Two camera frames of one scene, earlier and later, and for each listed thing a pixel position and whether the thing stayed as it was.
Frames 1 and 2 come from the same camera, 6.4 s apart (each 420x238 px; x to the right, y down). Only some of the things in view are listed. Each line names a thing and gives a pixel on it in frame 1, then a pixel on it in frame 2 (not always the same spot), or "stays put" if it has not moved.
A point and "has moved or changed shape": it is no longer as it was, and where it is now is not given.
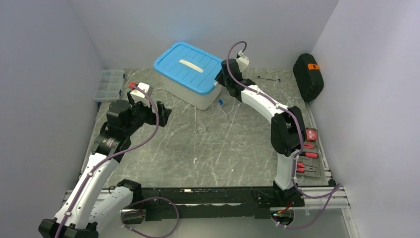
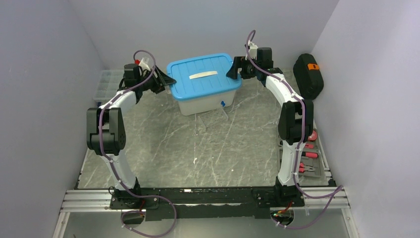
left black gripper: [163, 113] to [162, 81]
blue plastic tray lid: [189, 65] has moved or changed shape
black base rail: [173, 203] stays put
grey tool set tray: [312, 168] stays put
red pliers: [301, 168] stays put
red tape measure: [311, 134] stays put
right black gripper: [219, 78] to [238, 62]
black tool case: [308, 77] stays put
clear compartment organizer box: [109, 86] stays put
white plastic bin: [202, 101] to [188, 107]
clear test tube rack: [207, 117] stays put
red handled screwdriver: [312, 154] stays put
